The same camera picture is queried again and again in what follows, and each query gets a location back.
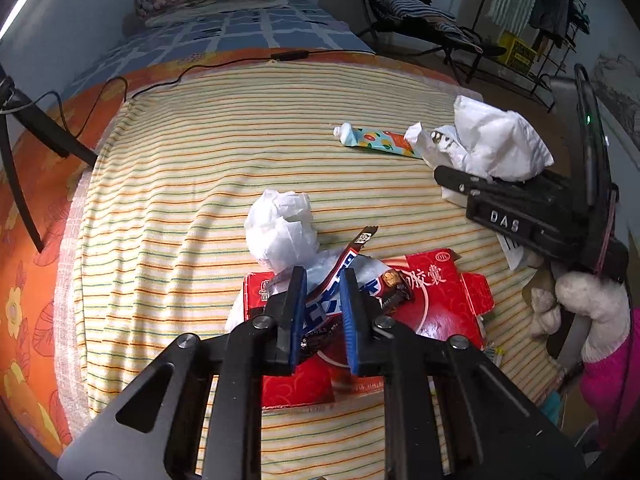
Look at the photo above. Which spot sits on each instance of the teal toothpaste tube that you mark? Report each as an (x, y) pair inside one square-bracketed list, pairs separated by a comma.
[(375, 140)]

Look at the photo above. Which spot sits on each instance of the white tissue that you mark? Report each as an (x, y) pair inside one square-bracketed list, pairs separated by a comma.
[(280, 230)]

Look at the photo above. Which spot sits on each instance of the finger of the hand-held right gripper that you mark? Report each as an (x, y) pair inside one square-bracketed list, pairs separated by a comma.
[(455, 176)]

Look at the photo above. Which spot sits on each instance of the black tripod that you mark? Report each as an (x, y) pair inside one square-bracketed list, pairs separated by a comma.
[(60, 135)]

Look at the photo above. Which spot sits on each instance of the person's right hand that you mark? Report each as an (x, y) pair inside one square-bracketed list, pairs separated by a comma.
[(590, 305)]

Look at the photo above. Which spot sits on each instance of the person's right forearm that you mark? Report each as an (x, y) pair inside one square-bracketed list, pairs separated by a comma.
[(615, 385)]

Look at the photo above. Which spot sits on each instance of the red cardboard box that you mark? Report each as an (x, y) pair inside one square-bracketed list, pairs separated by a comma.
[(440, 305)]

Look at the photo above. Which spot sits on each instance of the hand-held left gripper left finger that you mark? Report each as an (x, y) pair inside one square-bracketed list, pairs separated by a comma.
[(298, 310)]

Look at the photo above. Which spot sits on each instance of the teal trousers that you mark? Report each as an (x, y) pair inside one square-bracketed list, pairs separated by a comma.
[(552, 407)]

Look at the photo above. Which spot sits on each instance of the blue checked bedsheet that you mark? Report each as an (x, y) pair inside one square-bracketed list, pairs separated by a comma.
[(240, 30)]

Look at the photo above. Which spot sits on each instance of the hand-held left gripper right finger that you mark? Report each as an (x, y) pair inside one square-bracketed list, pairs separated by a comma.
[(351, 320)]

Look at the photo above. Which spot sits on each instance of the yellow crate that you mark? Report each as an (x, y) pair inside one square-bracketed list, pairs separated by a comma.
[(517, 52)]

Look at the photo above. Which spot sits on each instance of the striped cloth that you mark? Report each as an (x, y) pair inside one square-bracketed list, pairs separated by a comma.
[(415, 10)]

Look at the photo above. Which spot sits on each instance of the striped yellow blanket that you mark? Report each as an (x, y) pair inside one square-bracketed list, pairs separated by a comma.
[(200, 185)]

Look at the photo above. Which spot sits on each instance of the black metal clothes rack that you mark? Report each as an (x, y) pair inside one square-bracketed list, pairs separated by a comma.
[(545, 67)]

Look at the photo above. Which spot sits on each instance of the brown and blue snack wrapper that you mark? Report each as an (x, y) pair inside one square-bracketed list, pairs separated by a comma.
[(326, 304)]

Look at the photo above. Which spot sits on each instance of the orange floral bed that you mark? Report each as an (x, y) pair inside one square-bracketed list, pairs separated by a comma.
[(30, 270)]

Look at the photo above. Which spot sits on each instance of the hanging dark grey garment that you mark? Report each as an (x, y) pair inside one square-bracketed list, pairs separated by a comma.
[(550, 5)]

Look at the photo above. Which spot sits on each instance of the white plastic bag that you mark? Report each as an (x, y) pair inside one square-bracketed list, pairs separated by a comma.
[(500, 135)]

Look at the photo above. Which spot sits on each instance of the white paper slip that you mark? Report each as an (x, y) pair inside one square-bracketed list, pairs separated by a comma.
[(512, 252)]

